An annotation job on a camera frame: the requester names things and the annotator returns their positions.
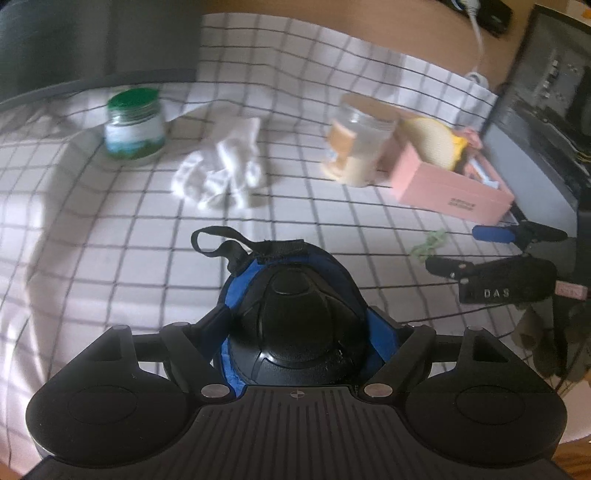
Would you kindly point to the grey computer case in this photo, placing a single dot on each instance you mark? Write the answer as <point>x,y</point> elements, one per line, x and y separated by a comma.
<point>538,134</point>

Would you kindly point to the black computer monitor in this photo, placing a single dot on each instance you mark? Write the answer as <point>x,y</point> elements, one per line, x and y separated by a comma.
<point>54,47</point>

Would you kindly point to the blue wet wipes pack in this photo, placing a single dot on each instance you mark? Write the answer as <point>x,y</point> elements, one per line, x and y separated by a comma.
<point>479,169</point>

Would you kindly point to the black blue pouch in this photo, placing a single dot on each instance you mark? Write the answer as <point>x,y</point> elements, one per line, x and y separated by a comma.
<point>290,314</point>

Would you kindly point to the white black grid tablecloth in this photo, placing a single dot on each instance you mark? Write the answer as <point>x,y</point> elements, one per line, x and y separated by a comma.
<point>86,244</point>

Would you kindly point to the black power strip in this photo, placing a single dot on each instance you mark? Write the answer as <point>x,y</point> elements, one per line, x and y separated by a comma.
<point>494,16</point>

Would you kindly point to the clear plastic powder jar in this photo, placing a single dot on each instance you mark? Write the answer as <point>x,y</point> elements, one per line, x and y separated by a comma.
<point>360,131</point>

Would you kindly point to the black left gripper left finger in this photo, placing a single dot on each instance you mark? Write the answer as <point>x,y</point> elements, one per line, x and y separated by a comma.
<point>191,348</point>

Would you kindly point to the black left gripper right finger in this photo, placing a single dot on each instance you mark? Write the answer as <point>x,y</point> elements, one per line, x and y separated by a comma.
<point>404,350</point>

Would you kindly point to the pink cardboard box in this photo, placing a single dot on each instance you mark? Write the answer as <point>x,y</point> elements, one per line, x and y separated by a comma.
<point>419,184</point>

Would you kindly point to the white sock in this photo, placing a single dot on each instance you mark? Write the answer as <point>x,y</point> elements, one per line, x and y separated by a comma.
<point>226,163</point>

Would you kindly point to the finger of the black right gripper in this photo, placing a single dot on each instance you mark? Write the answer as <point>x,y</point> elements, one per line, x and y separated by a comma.
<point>494,234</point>
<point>445,267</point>

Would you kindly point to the green lid glass jar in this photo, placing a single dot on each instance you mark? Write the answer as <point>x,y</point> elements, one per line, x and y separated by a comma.
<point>135,131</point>

